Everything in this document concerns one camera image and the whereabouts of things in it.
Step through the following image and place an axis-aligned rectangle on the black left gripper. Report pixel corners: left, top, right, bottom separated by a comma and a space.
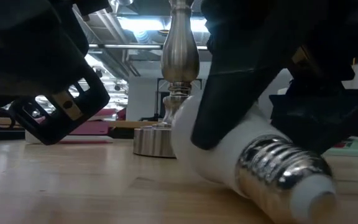
0, 0, 111, 146

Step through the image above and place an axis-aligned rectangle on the long ceiling light bar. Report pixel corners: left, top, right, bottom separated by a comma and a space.
87, 43, 209, 51

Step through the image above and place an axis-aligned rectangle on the white lightbulb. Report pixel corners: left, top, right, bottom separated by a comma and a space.
170, 94, 338, 224

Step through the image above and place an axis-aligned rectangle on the orange wooden desk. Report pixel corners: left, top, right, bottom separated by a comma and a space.
0, 115, 165, 129

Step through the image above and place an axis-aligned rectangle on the silver metal lamp base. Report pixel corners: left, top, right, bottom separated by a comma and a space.
132, 0, 201, 159

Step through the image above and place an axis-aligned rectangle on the pink stapler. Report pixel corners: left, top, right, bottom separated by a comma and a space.
25, 107, 118, 145

